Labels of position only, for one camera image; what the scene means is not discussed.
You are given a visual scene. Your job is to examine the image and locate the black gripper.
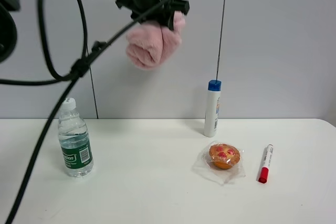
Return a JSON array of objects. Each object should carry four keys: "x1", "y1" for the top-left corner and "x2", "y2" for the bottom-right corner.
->
[{"x1": 115, "y1": 0, "x2": 190, "y2": 31}]

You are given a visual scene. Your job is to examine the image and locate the pink towel black band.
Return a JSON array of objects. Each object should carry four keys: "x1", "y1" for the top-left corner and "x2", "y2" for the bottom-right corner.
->
[{"x1": 126, "y1": 12, "x2": 185, "y2": 70}]

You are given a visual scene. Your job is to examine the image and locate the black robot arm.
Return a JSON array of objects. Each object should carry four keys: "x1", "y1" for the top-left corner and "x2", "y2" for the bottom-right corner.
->
[{"x1": 1, "y1": 0, "x2": 190, "y2": 62}]

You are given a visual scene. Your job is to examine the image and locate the white bottle blue cap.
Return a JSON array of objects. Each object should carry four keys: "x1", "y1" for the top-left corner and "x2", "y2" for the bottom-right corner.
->
[{"x1": 204, "y1": 80, "x2": 222, "y2": 137}]

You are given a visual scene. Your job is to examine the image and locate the clear water bottle green label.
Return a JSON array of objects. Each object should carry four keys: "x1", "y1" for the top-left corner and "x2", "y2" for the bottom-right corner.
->
[{"x1": 58, "y1": 98, "x2": 93, "y2": 177}]

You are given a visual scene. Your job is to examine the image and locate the wrapped orange fruit tart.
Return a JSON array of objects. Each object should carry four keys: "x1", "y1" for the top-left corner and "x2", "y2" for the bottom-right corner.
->
[{"x1": 192, "y1": 141, "x2": 246, "y2": 186}]

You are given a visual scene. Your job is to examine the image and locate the red white marker pen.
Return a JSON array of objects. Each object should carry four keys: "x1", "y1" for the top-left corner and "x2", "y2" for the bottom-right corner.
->
[{"x1": 257, "y1": 144, "x2": 274, "y2": 184}]

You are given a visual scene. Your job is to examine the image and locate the black cable bundle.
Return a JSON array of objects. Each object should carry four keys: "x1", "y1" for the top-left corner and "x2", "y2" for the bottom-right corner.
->
[{"x1": 0, "y1": 0, "x2": 211, "y2": 224}]

